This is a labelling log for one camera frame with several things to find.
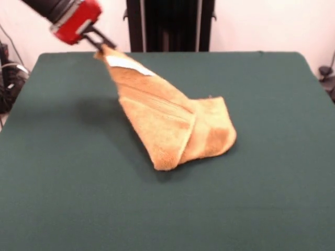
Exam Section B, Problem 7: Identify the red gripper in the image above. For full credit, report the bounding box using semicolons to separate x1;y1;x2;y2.
50;0;118;51

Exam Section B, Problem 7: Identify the tan terry towel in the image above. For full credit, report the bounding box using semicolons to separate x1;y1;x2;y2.
93;44;238;171

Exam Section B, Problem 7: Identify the tall black metal rack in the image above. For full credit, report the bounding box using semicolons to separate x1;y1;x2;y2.
122;0;218;53

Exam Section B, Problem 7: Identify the dark green table cloth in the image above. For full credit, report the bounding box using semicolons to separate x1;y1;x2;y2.
0;51;335;251

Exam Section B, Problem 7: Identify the black cable tangle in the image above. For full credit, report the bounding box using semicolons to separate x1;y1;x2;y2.
0;23;31;115

